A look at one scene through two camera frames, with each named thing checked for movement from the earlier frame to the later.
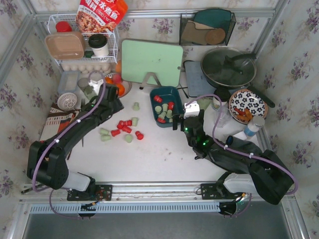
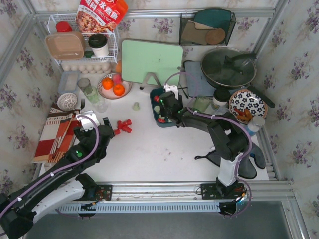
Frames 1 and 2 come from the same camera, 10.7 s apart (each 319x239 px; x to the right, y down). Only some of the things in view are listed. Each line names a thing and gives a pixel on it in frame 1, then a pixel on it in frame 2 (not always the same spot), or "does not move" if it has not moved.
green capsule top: x=136 y=106 does not move
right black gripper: x=180 y=120 to x=168 y=100
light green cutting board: x=139 y=58 does not move
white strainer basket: x=67 y=101 does not move
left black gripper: x=109 y=92 to x=108 y=130
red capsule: x=161 y=120 does not move
